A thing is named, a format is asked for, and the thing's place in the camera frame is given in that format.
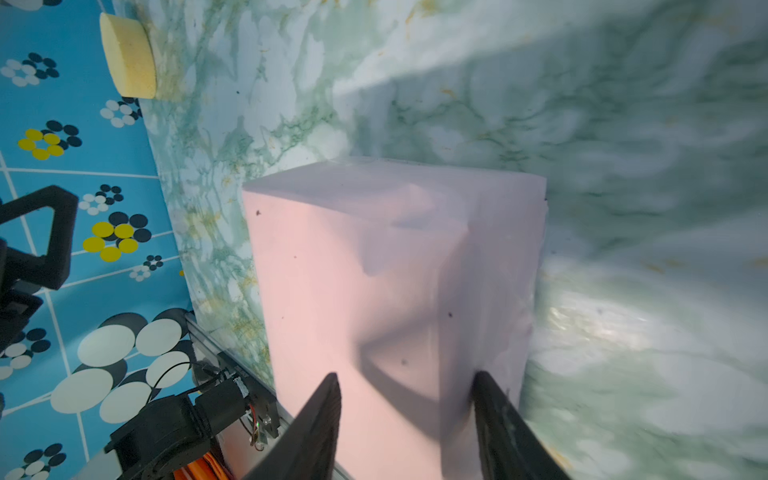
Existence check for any purple wrapping paper sheet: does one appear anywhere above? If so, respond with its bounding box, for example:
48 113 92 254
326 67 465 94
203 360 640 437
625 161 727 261
242 157 548 479

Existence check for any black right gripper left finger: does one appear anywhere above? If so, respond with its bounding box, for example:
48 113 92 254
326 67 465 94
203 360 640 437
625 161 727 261
244 373 342 480

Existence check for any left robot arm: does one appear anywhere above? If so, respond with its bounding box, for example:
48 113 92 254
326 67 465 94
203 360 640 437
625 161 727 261
1 186 248 479

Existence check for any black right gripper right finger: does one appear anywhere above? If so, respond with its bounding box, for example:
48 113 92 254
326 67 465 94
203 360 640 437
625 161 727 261
471 371 569 480

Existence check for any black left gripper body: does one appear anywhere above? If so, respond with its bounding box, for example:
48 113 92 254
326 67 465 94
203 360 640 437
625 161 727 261
1 239 42 350

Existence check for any yellow round sponge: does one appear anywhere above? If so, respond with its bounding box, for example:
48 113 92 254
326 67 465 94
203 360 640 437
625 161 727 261
99 12 157 99

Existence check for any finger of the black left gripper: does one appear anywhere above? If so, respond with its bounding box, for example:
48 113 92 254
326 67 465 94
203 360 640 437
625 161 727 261
1 185 79 290

